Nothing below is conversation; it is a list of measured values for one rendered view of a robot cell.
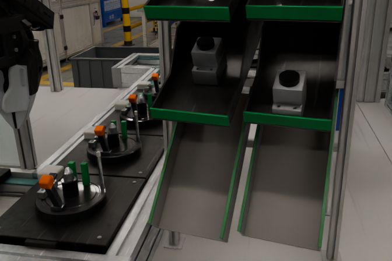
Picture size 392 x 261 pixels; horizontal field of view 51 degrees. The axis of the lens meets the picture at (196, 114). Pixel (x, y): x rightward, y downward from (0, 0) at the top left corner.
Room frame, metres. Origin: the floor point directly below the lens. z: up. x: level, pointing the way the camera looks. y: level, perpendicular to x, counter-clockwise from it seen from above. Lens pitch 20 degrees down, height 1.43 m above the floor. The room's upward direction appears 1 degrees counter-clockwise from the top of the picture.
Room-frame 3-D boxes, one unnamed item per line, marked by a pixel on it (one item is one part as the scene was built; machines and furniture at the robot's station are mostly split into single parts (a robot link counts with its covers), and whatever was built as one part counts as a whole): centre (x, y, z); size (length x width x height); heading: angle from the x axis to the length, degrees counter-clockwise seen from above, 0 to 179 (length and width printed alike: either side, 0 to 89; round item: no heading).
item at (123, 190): (0.74, 0.26, 1.01); 0.24 x 0.24 x 0.13; 80
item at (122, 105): (1.22, 0.17, 1.01); 0.24 x 0.24 x 0.13; 80
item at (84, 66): (2.87, 0.49, 0.73); 0.62 x 0.42 x 0.23; 80
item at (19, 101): (0.51, 0.23, 1.27); 0.06 x 0.03 x 0.09; 169
